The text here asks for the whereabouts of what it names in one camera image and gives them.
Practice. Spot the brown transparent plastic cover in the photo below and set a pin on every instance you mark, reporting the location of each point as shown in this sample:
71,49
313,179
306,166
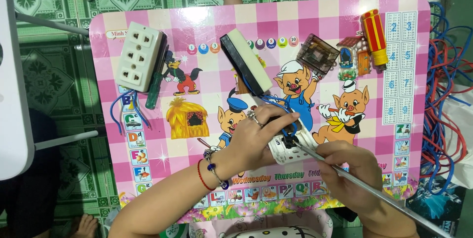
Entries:
317,54

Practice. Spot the black switch module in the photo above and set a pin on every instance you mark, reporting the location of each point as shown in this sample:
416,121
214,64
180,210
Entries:
289,141

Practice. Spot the person's left fingers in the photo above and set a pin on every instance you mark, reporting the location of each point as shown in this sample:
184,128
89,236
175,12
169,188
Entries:
277,112

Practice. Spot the white perforated socket plate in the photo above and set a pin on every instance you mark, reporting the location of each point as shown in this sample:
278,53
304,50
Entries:
292,155

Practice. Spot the blue printed carton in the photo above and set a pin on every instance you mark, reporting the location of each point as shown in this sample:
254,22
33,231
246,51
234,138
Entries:
438,204

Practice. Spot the white triple socket outlet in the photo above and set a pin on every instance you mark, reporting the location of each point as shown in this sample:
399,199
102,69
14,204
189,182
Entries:
139,56

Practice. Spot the long metal screwdriver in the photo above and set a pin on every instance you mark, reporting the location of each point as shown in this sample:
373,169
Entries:
388,197

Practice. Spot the person's left hand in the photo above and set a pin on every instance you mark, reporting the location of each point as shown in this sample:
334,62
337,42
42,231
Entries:
249,142

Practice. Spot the white plastic bag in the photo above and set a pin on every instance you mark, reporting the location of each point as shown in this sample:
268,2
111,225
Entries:
462,120

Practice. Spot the white stool with grey legs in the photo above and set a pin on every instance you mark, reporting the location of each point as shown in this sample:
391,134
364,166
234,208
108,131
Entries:
14,101

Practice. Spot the pink cartoon print clothing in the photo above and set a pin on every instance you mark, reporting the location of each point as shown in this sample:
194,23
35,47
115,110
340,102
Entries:
266,227

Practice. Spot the pink cartoon print folding table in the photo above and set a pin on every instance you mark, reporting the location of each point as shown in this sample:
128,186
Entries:
207,20

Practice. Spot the red and yellow screwdriver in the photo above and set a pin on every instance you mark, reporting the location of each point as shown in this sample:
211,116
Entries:
375,36

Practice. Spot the person's right hand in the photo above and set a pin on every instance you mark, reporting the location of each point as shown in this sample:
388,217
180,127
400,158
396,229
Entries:
356,190

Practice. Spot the black and cream socket box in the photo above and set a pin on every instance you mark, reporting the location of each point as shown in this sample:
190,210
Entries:
247,59

